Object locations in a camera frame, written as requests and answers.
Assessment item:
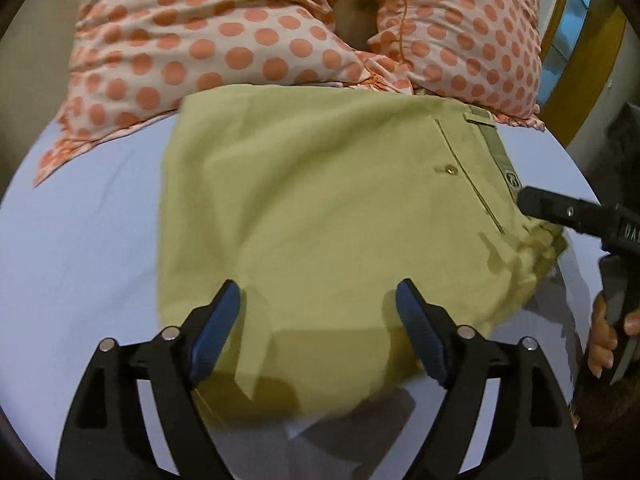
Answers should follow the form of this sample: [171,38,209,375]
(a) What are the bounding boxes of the white bed sheet mattress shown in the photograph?
[1,116,601,479]

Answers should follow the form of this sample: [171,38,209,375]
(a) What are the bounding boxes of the window with wooden frame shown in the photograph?
[537,0,627,146]

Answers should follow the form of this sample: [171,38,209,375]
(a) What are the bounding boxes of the right polka dot pillow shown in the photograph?
[358,0,544,130]

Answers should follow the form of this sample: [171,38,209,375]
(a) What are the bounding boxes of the person's right hand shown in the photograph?
[587,292,640,378]

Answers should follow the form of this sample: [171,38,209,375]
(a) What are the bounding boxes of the polka dot pillow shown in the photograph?
[358,0,544,130]
[36,0,368,182]

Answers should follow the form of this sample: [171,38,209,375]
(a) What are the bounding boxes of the left polka dot pillow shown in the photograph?
[36,0,368,182]

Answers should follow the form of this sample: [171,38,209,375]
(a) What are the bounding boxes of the khaki pants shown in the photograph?
[157,84,566,427]

